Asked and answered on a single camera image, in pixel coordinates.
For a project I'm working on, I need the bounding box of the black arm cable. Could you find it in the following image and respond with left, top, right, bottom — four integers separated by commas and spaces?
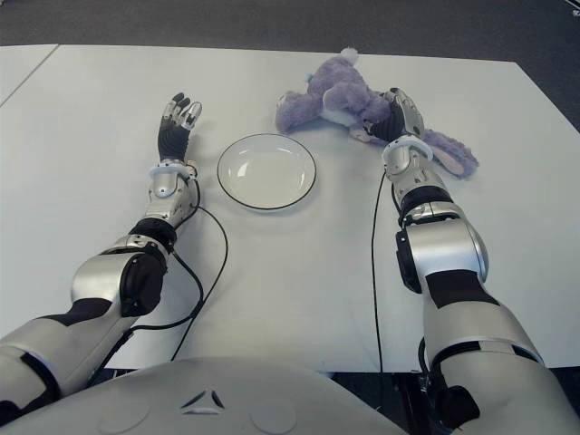
371, 169, 389, 373
90, 179, 229, 377

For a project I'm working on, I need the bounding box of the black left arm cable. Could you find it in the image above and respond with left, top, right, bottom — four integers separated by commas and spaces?
90, 179, 229, 377

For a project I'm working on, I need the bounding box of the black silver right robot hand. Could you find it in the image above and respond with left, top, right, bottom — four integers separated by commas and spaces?
367, 87, 426, 145

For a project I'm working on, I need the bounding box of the white plate with black rim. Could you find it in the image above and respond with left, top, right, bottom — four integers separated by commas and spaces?
217, 132, 318, 213

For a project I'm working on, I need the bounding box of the purple plush bunny doll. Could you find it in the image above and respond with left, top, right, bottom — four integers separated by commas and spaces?
275, 45, 480, 178

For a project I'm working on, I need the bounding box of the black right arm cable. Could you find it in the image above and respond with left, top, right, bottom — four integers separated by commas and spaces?
371, 169, 389, 373

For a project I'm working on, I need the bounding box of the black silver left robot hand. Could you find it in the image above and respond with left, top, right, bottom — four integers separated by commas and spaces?
156, 92, 204, 163

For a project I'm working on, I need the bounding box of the grey robot torso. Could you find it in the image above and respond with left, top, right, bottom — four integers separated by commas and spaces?
0, 357, 409, 435

